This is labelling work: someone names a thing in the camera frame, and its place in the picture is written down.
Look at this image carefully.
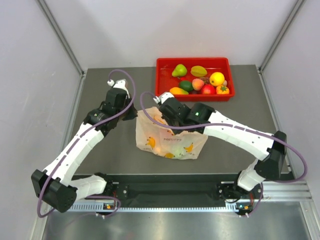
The translucent banana print plastic bag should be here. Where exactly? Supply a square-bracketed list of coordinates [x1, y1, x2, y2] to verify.
[135, 110, 208, 160]

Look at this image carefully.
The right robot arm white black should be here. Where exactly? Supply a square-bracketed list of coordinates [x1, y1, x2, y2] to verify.
[154, 94, 287, 198]

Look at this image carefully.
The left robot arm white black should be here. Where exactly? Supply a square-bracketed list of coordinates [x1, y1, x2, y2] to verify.
[31, 85, 137, 213]

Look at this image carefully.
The yellow orange fruit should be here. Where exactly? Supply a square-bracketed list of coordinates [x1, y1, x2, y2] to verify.
[209, 72, 225, 87]

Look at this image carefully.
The yellow green mango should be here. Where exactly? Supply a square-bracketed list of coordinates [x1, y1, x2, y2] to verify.
[169, 87, 189, 95]

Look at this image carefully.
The green avocado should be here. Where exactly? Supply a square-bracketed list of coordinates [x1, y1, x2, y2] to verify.
[178, 80, 194, 92]

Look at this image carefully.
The pink peach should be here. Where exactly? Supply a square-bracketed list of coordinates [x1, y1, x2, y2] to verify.
[192, 78, 205, 91]

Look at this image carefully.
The red apple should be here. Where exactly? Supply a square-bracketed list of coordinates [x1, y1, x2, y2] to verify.
[200, 84, 216, 95]

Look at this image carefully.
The green pear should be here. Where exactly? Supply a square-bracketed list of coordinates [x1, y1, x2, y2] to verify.
[171, 64, 188, 78]

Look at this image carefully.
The yellow starfruit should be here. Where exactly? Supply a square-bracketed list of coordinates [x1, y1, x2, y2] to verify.
[190, 65, 208, 77]

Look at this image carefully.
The orange persimmon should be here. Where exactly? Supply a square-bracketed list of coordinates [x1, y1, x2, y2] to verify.
[216, 85, 230, 95]

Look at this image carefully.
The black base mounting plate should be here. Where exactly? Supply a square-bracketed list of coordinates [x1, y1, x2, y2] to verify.
[91, 173, 261, 208]

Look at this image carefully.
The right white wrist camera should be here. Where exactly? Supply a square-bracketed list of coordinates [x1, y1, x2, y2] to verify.
[152, 92, 175, 106]

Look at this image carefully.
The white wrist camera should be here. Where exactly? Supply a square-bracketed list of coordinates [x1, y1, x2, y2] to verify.
[152, 92, 175, 106]
[107, 79, 130, 99]

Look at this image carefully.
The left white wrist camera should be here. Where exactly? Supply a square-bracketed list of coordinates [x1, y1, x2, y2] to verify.
[107, 79, 130, 99]

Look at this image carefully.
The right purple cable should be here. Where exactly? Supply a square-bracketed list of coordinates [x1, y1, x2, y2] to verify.
[139, 91, 308, 184]

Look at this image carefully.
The grey slotted cable duct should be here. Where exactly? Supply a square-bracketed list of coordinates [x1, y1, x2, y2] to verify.
[68, 201, 239, 213]

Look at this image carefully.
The aluminium frame rail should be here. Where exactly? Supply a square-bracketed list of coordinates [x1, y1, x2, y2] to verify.
[262, 181, 312, 202]

